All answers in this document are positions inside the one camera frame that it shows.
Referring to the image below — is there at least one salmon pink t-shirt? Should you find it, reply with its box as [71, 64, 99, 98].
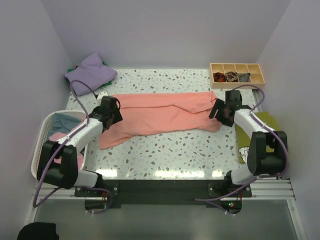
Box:
[99, 91, 221, 150]

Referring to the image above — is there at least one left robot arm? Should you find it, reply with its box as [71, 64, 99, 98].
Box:
[36, 96, 123, 196]

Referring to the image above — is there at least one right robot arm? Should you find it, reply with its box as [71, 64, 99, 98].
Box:
[209, 90, 289, 197]

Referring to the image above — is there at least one olive green t-shirt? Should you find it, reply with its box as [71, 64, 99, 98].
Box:
[235, 112, 280, 164]

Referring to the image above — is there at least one red black rolled sock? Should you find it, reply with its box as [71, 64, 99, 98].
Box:
[213, 72, 226, 83]

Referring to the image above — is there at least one wooden compartment tray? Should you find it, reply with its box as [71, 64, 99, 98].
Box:
[209, 63, 266, 89]

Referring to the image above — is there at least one brown patterned rolled sock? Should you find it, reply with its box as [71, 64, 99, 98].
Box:
[225, 71, 239, 83]

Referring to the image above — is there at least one grey rolled sock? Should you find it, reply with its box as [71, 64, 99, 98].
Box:
[238, 72, 251, 83]

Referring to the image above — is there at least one folded lilac t-shirt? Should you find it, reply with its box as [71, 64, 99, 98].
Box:
[64, 52, 118, 90]

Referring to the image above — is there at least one grey blue t-shirt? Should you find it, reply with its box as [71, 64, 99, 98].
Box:
[47, 113, 85, 137]

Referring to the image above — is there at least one folded green t-shirt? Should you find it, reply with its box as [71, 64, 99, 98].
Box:
[72, 68, 115, 96]

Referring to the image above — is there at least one light pink t-shirt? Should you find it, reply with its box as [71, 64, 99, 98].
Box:
[48, 132, 84, 169]

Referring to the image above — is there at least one white laundry basket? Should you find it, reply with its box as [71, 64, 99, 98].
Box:
[31, 110, 86, 178]

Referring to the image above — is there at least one black object bottom left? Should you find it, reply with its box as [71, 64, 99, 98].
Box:
[17, 222, 60, 240]

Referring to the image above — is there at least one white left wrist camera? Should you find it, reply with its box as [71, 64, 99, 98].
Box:
[96, 90, 109, 103]

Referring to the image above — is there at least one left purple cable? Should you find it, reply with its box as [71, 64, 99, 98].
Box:
[32, 79, 101, 208]

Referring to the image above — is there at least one purple cable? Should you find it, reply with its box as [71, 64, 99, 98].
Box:
[32, 79, 101, 208]
[194, 84, 290, 210]

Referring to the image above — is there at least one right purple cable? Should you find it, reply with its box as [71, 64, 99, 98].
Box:
[194, 84, 290, 210]

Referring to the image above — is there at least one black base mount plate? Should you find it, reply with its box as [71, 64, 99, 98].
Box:
[74, 179, 238, 210]

